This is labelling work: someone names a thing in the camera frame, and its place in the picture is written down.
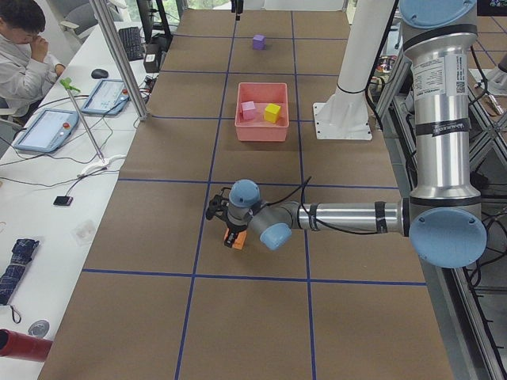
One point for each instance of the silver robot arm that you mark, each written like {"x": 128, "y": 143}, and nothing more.
{"x": 424, "y": 116}

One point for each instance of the yellow foam block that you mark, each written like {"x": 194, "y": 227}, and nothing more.
{"x": 272, "y": 113}

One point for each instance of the black keyboard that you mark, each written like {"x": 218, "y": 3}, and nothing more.
{"x": 131, "y": 41}

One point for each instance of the metal rod green tip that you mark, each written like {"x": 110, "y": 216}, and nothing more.
{"x": 66, "y": 84}

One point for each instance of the black box device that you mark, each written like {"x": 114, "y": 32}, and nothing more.
{"x": 152, "y": 59}

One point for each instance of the pink foam block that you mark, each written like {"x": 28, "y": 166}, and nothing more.
{"x": 248, "y": 110}

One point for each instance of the red cylinder bottle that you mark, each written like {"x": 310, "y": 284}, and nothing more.
{"x": 16, "y": 345}

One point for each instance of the black computer mouse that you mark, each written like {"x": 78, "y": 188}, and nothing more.
{"x": 99, "y": 74}

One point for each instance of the near teach pendant tablet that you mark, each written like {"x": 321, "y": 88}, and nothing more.
{"x": 48, "y": 131}

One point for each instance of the small black square device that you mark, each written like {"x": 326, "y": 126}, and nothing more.
{"x": 63, "y": 201}

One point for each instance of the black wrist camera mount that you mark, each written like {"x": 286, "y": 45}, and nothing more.
{"x": 217, "y": 206}

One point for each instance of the purple foam block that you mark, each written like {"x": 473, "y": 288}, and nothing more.
{"x": 258, "y": 42}

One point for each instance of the seated person white shirt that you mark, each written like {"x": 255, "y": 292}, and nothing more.
{"x": 28, "y": 69}

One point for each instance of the teach pendant tablet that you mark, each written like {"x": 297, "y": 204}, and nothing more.
{"x": 108, "y": 98}
{"x": 48, "y": 131}

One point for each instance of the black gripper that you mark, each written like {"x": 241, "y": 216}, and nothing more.
{"x": 236, "y": 227}

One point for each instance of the orange foam block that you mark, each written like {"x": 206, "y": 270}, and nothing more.
{"x": 234, "y": 240}

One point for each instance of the folded dark blue umbrella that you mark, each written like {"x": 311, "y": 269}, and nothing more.
{"x": 22, "y": 253}

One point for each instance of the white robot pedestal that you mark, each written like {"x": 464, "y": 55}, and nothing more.
{"x": 345, "y": 114}

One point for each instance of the far teach pendant tablet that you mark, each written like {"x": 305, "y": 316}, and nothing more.
{"x": 108, "y": 98}

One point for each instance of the pink plastic bin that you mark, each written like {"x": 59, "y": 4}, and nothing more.
{"x": 259, "y": 130}

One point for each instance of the aluminium frame post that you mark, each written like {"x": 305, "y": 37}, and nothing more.
{"x": 112, "y": 39}

